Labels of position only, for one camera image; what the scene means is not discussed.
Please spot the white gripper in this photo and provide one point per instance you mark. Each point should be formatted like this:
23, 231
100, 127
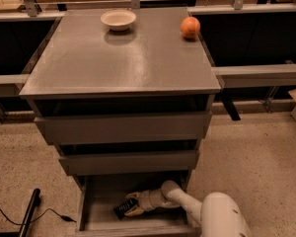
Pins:
147, 200

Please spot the dark blueberry rxbar wrapper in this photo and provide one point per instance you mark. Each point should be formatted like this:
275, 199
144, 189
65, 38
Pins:
125, 207

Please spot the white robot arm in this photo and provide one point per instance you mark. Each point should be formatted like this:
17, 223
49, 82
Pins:
218, 215

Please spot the grey open bottom drawer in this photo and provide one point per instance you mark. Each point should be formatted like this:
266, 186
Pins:
103, 193

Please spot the grey middle drawer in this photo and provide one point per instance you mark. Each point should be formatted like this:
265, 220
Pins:
125, 163

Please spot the grey drawer cabinet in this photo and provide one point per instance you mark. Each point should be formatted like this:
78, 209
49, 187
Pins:
126, 112

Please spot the grey top drawer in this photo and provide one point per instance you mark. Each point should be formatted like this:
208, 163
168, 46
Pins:
124, 128

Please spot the black pole on floor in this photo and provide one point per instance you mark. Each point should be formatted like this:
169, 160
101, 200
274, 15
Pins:
33, 204

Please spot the white paper bowl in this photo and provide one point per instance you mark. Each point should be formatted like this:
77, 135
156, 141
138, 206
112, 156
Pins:
118, 20

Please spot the orange fruit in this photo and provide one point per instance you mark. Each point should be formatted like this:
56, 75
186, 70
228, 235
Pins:
190, 28

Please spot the grey metal rail frame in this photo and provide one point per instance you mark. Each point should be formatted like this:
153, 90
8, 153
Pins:
259, 73

